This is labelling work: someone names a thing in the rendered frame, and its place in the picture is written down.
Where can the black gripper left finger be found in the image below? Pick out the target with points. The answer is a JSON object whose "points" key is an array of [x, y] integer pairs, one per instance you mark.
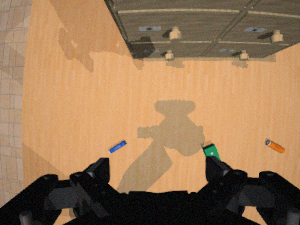
{"points": [[27, 207]]}

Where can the orange battery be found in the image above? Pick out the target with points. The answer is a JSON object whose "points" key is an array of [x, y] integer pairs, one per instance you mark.
{"points": [[275, 146]]}

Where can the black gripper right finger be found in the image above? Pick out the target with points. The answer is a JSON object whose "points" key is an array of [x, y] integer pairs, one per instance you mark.
{"points": [[234, 194]]}

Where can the blue battery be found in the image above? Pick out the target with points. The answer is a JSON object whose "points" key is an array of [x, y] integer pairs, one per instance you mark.
{"points": [[118, 146]]}

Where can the wooden chest of drawers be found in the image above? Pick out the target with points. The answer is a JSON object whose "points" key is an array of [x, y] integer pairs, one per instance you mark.
{"points": [[242, 11]]}

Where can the green battery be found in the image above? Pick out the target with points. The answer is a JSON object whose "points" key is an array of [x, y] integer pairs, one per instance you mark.
{"points": [[210, 150]]}

